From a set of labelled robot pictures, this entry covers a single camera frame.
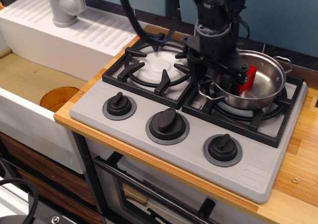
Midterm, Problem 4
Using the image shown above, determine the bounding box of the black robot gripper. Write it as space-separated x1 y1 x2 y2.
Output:
181 32 249 94

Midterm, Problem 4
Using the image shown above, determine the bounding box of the red wooden cube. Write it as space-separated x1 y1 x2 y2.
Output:
235 65 257 93

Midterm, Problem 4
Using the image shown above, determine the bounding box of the stainless steel pan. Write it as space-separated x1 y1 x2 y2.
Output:
198 50 293 110

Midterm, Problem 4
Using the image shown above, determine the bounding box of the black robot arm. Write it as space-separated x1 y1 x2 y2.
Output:
181 0 249 92

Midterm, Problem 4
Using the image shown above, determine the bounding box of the black middle stove knob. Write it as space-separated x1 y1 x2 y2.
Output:
146 108 190 146

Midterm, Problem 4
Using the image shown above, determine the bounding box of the black stove knob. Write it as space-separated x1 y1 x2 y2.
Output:
146 108 190 146
203 134 243 167
102 92 137 121

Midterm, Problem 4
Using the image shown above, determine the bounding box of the black right stove knob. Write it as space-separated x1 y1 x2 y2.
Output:
203 134 243 167

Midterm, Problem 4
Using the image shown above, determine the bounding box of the grey toy stove top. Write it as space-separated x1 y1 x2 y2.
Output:
70 67 296 203

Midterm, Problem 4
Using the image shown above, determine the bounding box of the black left stove knob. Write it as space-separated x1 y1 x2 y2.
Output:
102 92 137 121

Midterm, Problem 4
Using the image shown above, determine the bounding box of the black left burner grate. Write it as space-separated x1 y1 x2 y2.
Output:
102 39 194 112

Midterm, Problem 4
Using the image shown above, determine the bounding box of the black burner grate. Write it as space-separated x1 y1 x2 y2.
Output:
102 39 194 112
182 75 307 148

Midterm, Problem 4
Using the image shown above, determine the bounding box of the black right burner grate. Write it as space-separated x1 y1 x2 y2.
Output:
182 75 307 148

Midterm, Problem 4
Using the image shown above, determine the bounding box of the toy oven door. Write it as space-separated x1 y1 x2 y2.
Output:
95 152 252 224

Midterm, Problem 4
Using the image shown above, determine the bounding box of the orange plastic plate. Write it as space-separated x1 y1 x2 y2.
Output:
40 86 79 112

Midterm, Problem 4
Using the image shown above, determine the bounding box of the grey toy faucet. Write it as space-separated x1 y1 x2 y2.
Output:
49 0 85 28

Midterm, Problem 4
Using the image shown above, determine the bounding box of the white toy sink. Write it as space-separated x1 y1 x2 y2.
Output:
0 0 136 174

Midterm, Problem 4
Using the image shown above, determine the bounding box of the wooden drawer front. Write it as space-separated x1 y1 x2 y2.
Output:
0 134 105 224

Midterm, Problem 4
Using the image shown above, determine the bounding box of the black braided cable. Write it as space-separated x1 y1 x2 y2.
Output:
115 0 180 47
0 177 40 224

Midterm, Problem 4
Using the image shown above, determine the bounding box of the black oven door handle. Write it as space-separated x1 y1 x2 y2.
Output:
93 153 215 224

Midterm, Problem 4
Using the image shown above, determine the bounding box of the black braided cable lower left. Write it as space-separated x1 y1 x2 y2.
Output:
0 177 40 224

